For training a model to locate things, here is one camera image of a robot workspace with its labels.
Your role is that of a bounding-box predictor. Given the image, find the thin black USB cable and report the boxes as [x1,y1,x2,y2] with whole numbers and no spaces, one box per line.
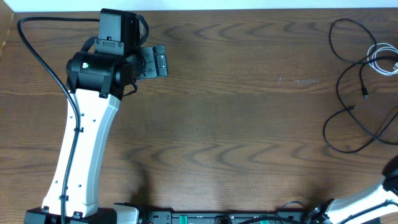
[322,55,398,154]

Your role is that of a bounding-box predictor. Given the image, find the white USB cable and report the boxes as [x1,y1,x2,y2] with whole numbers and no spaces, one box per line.
[366,42,398,77]

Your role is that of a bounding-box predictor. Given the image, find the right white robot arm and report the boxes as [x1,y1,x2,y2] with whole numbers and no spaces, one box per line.
[305,157,397,223]

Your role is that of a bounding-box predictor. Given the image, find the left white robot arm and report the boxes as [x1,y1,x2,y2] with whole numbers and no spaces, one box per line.
[24,45,168,223]

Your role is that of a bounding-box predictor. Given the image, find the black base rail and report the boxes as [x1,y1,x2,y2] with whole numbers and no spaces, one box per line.
[113,202,382,224]

